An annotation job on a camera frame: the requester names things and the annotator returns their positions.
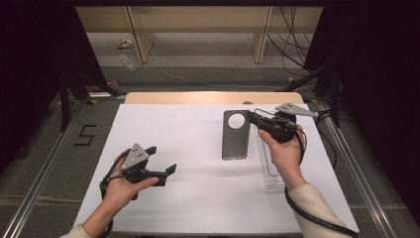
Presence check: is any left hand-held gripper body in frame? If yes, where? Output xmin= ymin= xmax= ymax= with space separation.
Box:
xmin=121 ymin=143 xmax=167 ymax=187

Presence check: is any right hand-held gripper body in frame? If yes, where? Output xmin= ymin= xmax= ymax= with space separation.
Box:
xmin=261 ymin=102 xmax=320 ymax=144

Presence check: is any grey phone case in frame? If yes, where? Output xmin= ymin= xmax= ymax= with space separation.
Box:
xmin=221 ymin=109 xmax=253 ymax=162

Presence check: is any person's right hand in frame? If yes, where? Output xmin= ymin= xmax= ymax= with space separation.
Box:
xmin=257 ymin=126 xmax=307 ymax=191

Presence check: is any person's left hand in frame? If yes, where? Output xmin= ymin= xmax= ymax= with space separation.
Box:
xmin=104 ymin=150 xmax=159 ymax=213

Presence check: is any white table mat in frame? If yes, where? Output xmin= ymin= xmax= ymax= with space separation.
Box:
xmin=71 ymin=103 xmax=361 ymax=235

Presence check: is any black metal stand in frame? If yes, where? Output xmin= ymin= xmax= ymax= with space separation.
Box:
xmin=282 ymin=64 xmax=342 ymax=129
xmin=58 ymin=69 xmax=129 ymax=133

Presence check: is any pink item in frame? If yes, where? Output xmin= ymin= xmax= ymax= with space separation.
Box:
xmin=91 ymin=78 xmax=121 ymax=93

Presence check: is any clear plastic piece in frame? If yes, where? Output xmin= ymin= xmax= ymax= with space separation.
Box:
xmin=119 ymin=54 xmax=137 ymax=71

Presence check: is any dark curtain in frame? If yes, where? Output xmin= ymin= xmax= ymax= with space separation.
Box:
xmin=0 ymin=0 xmax=107 ymax=173
xmin=302 ymin=0 xmax=420 ymax=229

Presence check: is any small grey and black item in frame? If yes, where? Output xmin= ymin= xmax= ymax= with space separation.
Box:
xmin=116 ymin=38 xmax=136 ymax=51

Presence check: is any beige wooden shelf unit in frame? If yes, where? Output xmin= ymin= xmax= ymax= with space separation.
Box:
xmin=74 ymin=5 xmax=325 ymax=64

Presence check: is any left hand-held gripper black cable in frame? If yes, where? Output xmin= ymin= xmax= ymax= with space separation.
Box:
xmin=98 ymin=149 xmax=131 ymax=238

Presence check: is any hand-held gripper black cable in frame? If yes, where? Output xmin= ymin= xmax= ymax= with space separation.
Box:
xmin=98 ymin=149 xmax=131 ymax=238
xmin=283 ymin=125 xmax=360 ymax=238

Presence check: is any bundle of black cables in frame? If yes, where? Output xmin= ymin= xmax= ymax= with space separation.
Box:
xmin=266 ymin=5 xmax=315 ymax=77

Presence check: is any aluminium floor rail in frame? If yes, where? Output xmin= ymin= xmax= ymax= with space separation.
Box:
xmin=315 ymin=98 xmax=399 ymax=238
xmin=0 ymin=98 xmax=87 ymax=238

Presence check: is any right hand-held gripper black cable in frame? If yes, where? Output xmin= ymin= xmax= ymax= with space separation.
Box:
xmin=283 ymin=125 xmax=360 ymax=238

